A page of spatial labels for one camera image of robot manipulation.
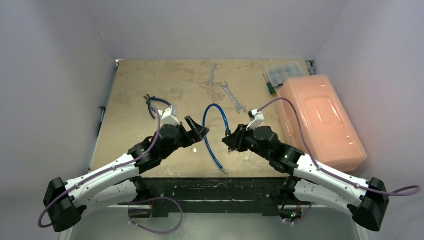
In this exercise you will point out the small silver wrench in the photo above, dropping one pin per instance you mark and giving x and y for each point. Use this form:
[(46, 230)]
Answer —
[(210, 81)]

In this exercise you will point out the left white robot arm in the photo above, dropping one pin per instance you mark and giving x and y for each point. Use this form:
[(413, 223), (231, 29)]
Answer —
[(66, 201)]

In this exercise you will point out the orange translucent plastic toolbox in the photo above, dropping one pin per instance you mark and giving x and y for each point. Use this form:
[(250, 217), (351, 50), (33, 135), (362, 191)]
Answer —
[(314, 120)]

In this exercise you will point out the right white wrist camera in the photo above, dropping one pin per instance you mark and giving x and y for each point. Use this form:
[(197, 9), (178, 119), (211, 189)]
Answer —
[(256, 119)]

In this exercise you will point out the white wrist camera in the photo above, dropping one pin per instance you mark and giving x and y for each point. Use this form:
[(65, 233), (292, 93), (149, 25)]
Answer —
[(169, 116), (256, 119)]

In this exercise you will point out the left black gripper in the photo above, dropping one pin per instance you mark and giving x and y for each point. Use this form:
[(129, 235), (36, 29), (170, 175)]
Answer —
[(190, 138)]

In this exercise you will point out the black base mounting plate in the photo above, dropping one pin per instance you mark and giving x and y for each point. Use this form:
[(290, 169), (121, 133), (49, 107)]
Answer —
[(267, 196)]

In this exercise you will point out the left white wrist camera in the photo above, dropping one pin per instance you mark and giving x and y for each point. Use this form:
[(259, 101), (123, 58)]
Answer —
[(169, 116)]

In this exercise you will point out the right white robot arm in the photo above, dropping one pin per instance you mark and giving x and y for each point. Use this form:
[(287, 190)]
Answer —
[(317, 183)]

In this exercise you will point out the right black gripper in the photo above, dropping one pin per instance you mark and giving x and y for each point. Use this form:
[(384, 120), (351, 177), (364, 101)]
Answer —
[(237, 139)]

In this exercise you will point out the large silver wrench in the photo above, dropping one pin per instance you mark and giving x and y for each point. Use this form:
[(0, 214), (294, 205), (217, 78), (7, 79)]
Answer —
[(238, 107)]

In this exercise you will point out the green handled screwdriver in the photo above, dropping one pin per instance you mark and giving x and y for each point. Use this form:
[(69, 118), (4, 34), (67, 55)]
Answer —
[(270, 87)]

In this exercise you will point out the clear compartment organizer box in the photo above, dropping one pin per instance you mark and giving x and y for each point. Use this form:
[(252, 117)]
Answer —
[(279, 73)]

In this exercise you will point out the black clamp handle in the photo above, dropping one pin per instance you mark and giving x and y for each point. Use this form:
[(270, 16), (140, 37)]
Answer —
[(103, 111)]

